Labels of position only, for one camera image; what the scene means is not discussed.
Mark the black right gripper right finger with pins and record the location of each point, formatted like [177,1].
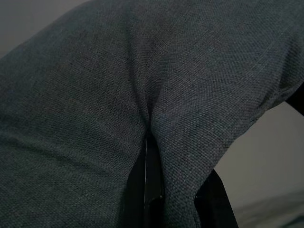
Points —
[213,209]

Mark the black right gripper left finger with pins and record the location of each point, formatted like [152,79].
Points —
[142,190]

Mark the grey pillow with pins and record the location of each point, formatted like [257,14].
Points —
[95,95]

